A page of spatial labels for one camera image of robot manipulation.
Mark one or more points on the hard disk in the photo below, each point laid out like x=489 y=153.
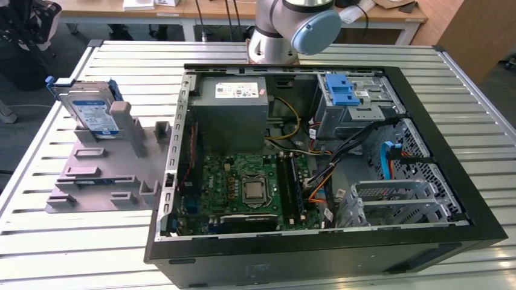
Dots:
x=94 y=117

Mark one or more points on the metal disk bay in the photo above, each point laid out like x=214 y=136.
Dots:
x=396 y=203

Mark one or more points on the small white box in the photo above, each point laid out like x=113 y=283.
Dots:
x=166 y=2

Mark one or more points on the grey plastic parts rack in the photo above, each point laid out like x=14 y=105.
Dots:
x=112 y=169

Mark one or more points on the green bare RAM stick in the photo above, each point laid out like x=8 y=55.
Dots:
x=94 y=181

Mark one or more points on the grey power supply unit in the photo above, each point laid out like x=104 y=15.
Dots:
x=229 y=127

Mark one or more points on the green motherboard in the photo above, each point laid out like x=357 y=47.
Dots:
x=218 y=181

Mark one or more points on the silver CPU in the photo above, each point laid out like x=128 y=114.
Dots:
x=253 y=191

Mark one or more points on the white desk device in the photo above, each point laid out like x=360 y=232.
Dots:
x=352 y=13

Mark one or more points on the blue plastic drive latch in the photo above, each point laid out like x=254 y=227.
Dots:
x=340 y=90

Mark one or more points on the metal optical drive cage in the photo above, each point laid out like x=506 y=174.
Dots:
x=346 y=127

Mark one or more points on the black graphics card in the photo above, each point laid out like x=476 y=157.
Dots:
x=249 y=223

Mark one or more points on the brown cardboard piece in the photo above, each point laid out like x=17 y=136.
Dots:
x=390 y=4

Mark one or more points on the black open PC case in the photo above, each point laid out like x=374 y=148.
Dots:
x=281 y=262

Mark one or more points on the wooden cabinet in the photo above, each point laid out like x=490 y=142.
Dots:
x=474 y=36

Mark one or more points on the wooden desk white frame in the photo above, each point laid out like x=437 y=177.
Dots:
x=402 y=16
x=100 y=12

